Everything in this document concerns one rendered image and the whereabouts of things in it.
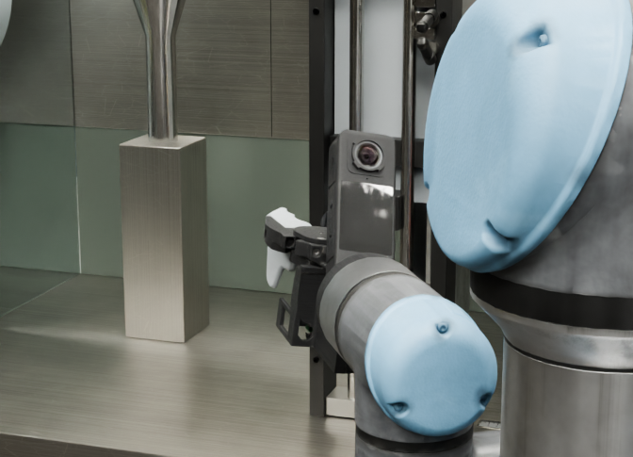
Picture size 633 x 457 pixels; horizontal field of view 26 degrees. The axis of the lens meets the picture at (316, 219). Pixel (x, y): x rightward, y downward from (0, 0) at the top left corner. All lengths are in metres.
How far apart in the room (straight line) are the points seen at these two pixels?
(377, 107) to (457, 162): 0.98
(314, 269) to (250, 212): 1.09
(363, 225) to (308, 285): 0.06
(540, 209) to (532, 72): 0.05
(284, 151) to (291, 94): 0.09
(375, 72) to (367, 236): 0.57
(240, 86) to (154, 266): 0.34
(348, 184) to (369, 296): 0.14
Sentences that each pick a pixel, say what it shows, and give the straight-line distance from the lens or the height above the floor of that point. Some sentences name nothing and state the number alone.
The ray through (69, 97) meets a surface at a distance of 2.16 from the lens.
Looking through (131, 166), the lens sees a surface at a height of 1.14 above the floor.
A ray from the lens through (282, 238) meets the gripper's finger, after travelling 1.02.
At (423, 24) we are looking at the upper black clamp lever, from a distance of 1.42.
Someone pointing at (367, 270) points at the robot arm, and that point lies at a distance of 0.91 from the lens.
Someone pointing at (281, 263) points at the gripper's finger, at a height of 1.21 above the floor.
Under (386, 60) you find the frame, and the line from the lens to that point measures 1.53.
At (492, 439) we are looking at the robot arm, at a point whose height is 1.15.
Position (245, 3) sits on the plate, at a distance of 2.03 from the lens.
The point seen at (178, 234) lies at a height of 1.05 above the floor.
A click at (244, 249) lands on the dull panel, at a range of 2.10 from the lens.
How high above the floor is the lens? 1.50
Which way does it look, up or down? 13 degrees down
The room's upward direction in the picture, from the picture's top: straight up
